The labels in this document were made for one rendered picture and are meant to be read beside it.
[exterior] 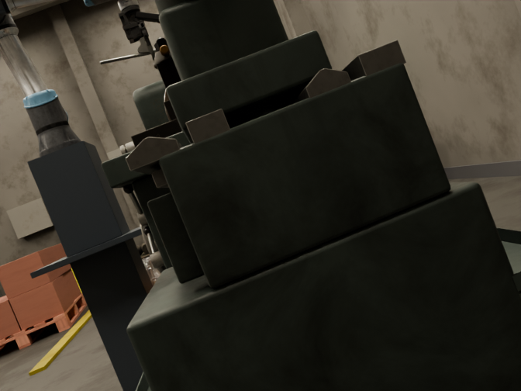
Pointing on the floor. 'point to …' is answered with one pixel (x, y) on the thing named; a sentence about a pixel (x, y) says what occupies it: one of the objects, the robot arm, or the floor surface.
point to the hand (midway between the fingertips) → (154, 56)
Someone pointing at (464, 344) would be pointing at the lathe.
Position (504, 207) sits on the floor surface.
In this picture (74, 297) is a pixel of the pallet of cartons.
